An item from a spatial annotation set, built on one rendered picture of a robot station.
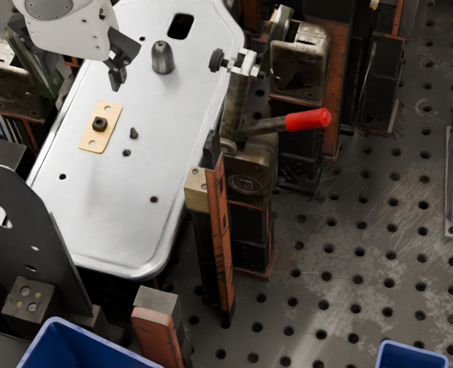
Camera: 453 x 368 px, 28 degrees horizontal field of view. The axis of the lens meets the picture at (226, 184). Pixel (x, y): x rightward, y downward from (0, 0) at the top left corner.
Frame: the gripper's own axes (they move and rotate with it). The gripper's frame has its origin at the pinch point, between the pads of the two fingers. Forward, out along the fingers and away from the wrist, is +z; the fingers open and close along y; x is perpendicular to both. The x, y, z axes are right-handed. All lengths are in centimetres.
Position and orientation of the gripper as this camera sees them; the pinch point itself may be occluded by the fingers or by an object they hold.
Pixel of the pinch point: (84, 71)
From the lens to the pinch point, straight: 115.4
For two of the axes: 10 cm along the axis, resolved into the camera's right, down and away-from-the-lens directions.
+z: 0.4, 5.1, 8.6
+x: -2.9, 8.3, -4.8
